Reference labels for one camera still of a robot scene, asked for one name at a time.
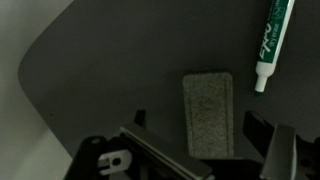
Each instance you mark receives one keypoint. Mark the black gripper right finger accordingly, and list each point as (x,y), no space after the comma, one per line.
(277,144)

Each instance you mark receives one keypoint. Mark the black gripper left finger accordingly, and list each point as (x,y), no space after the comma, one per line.
(160,155)

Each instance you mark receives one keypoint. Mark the black felt whiteboard eraser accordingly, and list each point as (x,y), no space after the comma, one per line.
(208,102)

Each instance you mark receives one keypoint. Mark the green Expo dry erase marker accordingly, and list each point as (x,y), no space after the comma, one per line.
(273,37)

